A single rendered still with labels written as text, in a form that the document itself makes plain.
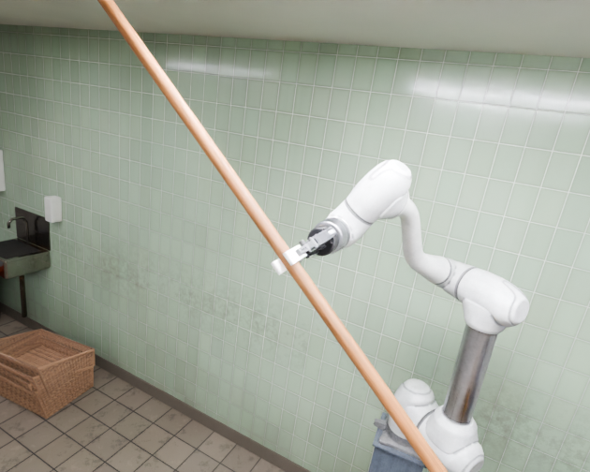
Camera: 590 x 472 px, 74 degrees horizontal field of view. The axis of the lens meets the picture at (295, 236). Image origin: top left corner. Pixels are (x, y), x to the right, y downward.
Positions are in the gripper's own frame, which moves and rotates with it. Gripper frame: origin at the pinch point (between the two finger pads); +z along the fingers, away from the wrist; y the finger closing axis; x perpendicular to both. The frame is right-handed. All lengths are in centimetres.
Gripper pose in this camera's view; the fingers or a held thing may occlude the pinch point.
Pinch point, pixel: (288, 259)
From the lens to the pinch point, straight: 84.0
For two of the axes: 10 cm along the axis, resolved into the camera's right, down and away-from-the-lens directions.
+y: -6.8, 5.5, 4.9
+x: -5.8, -8.1, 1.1
